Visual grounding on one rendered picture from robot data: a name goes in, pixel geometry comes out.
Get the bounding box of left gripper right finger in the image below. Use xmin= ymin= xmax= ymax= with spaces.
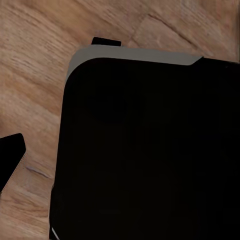
xmin=224 ymin=132 xmax=240 ymax=173

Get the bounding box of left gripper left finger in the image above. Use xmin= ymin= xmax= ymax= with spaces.
xmin=0 ymin=133 xmax=26 ymax=193

